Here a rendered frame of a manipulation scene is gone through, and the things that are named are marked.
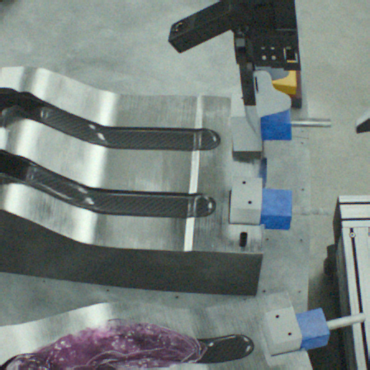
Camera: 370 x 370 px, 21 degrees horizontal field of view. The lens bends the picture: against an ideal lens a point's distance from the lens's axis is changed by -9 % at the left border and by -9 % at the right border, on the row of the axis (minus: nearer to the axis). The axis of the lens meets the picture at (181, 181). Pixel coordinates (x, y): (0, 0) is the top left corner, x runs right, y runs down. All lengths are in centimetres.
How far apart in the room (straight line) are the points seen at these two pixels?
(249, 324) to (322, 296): 111
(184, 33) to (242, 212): 23
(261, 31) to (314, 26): 176
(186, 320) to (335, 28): 189
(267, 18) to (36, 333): 47
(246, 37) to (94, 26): 50
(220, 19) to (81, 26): 50
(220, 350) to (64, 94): 42
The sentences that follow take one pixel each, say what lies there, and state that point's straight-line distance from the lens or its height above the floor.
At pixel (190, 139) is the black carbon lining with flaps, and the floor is 88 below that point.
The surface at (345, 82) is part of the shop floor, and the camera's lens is 285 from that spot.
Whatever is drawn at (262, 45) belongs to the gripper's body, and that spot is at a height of 108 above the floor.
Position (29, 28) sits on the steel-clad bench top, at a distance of 172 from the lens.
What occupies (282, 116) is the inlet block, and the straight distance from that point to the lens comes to 135.
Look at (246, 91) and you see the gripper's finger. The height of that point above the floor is 102.
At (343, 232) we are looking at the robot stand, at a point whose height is 23.
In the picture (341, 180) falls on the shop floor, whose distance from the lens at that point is 258.
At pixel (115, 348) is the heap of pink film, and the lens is 115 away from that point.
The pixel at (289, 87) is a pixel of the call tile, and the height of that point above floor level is 83.
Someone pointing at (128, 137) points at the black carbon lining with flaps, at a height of 88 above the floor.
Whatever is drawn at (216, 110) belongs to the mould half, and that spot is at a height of 89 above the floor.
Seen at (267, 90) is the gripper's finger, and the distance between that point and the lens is 130.
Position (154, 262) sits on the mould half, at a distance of 130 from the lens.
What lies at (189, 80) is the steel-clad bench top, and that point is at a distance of 160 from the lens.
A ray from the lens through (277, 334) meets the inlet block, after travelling 122.
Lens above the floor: 189
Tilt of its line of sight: 48 degrees down
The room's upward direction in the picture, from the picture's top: 2 degrees clockwise
